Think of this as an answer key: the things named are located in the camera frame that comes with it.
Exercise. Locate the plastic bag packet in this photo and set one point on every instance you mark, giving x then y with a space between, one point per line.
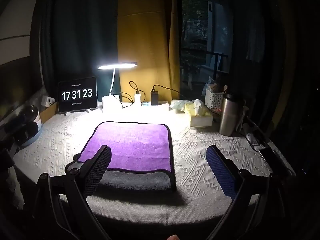
179 105

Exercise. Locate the steel bowl on cup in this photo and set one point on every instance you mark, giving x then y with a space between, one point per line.
31 126

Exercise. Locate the white desk lamp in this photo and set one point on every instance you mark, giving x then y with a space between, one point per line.
110 102

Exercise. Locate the yellow curtain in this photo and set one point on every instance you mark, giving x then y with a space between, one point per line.
147 33

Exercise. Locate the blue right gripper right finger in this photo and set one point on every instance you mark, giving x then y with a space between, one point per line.
233 181

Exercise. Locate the person's hand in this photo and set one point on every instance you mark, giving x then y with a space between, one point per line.
173 237

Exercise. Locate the purple and grey towel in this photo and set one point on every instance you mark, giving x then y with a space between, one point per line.
142 156

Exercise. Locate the yellow tissue box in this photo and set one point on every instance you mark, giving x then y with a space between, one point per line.
199 115

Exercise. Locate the cardboard box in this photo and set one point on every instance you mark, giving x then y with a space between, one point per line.
48 113

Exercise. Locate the black power adapter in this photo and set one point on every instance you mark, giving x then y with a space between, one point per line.
154 97

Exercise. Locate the white USB charger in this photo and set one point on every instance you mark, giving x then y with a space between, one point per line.
137 98

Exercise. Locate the white plastic basket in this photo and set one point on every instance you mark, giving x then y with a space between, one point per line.
213 101

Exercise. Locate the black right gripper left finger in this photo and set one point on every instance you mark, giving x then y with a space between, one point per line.
91 169

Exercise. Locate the dark teal curtain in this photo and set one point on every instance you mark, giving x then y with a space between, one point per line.
76 37

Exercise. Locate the white textured tablecloth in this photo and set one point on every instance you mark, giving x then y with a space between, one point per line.
198 195

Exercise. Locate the tablet showing clock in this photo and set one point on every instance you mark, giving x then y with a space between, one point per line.
77 95

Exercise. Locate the stainless steel tumbler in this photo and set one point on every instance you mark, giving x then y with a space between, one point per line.
229 115

